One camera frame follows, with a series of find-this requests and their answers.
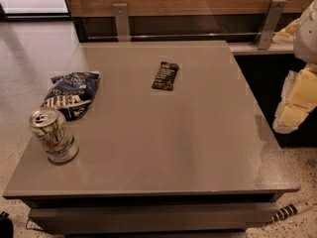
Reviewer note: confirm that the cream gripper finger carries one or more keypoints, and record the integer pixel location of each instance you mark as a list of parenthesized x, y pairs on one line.
[(286, 35), (298, 99)]

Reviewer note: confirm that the blue chip bag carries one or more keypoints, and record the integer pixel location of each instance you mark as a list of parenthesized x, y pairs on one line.
[(73, 93)]

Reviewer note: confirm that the black object floor corner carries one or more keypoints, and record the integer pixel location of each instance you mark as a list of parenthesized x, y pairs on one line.
[(6, 226)]

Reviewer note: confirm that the metal bracket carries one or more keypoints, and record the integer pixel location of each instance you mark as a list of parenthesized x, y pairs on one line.
[(122, 22), (271, 18)]

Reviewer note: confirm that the black snack bar wrapper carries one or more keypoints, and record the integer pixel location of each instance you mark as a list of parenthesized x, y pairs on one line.
[(166, 76)]

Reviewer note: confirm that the left metal bracket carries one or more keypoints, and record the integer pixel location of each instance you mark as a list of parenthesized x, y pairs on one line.
[(122, 22)]

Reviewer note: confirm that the grey table drawer unit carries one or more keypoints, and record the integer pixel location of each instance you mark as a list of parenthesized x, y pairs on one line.
[(89, 216)]

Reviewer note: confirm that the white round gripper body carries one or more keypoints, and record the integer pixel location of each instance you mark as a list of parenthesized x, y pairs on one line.
[(307, 37)]

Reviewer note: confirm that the right metal bracket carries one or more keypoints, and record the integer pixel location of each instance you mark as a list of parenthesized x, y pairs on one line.
[(271, 18)]

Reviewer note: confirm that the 7up soda can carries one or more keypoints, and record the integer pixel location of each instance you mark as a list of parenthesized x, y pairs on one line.
[(50, 128)]

